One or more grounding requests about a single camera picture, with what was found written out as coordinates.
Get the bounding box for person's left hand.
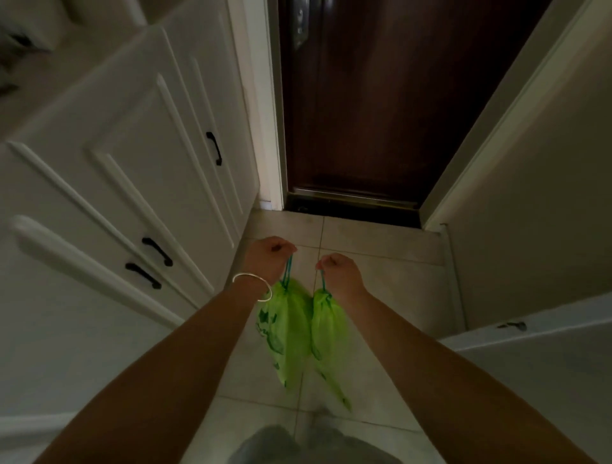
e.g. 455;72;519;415
244;236;298;288

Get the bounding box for person's right hand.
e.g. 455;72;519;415
315;253;368;307

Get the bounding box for green drawstring garbage bag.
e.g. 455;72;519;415
255;256;353;413

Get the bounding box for person's left forearm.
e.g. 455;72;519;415
33;276;269;464

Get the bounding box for person's right forearm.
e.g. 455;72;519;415
343;290;596;464

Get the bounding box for metal door threshold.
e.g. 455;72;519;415
286;187;422;228

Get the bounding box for white panelled cabinet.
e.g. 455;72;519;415
0;0;261;464

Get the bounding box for dark brown entrance door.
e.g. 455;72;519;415
279;0;553;207

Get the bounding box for grey trousers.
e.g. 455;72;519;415
227;423;407;464

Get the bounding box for metal door lock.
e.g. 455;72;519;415
292;0;312;51

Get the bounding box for white door panel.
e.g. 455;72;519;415
439;292;612;464

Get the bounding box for silver bangle bracelet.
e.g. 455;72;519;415
232;272;273;303

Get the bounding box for black cabinet handle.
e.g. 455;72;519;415
206;131;223;167
142;237;174;267
125;262;162;290

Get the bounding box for white door frame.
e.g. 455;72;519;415
227;0;612;231

